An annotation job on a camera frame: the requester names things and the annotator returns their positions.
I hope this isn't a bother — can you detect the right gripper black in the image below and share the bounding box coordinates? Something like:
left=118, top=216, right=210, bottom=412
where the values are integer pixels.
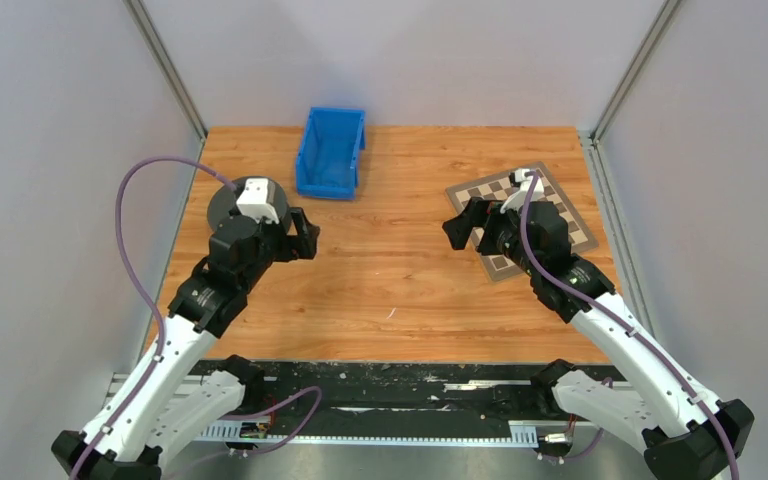
left=442, top=197, right=539, bottom=277

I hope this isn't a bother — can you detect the dark grey cable spool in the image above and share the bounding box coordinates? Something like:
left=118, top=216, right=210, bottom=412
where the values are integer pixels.
left=207, top=176, right=291, bottom=232

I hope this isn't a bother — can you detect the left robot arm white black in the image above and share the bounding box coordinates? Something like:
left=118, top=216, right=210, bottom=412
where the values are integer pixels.
left=52, top=207, right=320, bottom=479

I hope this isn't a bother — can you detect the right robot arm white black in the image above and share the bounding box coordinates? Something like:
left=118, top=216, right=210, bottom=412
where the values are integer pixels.
left=442, top=197, right=754, bottom=479

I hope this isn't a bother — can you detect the wooden chessboard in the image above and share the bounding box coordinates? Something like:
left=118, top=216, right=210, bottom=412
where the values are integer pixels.
left=445, top=162, right=599, bottom=283

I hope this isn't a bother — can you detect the blue plastic bin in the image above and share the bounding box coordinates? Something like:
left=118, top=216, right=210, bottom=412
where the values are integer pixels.
left=295, top=107, right=366, bottom=201

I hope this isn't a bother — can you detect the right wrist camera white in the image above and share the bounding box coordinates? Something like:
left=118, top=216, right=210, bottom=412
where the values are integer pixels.
left=500, top=168, right=544, bottom=213

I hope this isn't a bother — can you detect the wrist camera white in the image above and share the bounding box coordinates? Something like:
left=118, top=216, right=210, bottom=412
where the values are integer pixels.
left=500, top=168, right=544, bottom=213
left=236, top=177, right=279, bottom=224

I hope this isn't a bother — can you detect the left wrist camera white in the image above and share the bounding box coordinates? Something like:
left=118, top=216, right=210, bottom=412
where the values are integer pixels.
left=236, top=177, right=279, bottom=224

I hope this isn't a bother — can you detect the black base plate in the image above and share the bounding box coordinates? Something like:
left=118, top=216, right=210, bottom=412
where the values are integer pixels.
left=233, top=361, right=571, bottom=438

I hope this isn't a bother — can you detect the slotted grey cable duct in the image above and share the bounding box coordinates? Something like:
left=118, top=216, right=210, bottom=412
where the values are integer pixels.
left=198, top=423, right=539, bottom=448

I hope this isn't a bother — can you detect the right aluminium frame post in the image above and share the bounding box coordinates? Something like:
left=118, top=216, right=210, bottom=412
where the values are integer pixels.
left=590, top=0, right=684, bottom=144

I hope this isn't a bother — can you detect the aluminium frame post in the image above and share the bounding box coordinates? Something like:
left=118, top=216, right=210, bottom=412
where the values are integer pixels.
left=590, top=0, right=684, bottom=144
left=123, top=0, right=208, bottom=144

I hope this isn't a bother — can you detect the left aluminium frame post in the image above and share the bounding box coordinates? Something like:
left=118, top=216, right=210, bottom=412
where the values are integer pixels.
left=123, top=0, right=208, bottom=144

